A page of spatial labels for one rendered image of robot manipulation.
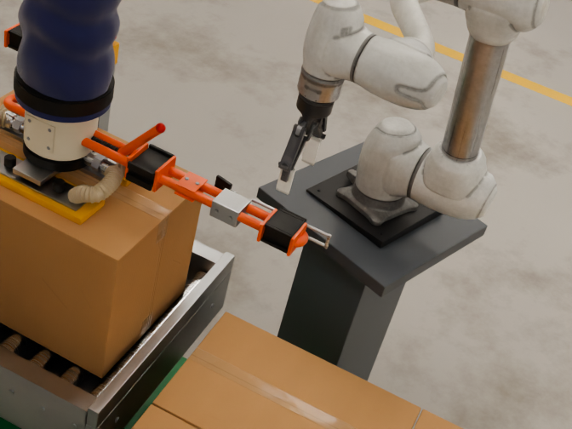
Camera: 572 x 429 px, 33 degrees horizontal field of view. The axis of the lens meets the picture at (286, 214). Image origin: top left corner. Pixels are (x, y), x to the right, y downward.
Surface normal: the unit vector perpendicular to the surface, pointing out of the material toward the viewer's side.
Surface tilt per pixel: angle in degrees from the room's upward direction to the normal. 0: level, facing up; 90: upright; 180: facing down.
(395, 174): 85
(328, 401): 0
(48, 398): 90
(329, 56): 92
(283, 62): 0
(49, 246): 90
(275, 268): 0
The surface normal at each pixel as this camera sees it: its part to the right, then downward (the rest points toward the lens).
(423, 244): 0.21, -0.77
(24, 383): -0.41, 0.49
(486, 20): -0.51, 0.64
